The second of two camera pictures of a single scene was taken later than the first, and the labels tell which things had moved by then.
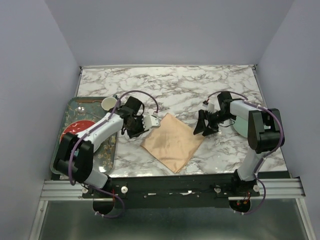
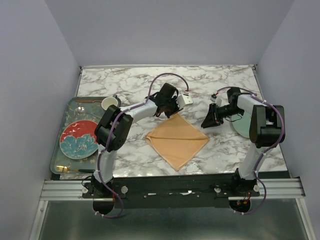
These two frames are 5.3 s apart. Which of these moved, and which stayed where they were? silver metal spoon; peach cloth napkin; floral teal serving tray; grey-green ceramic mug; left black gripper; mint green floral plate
Moved: peach cloth napkin; left black gripper
Stayed: silver metal spoon; grey-green ceramic mug; mint green floral plate; floral teal serving tray
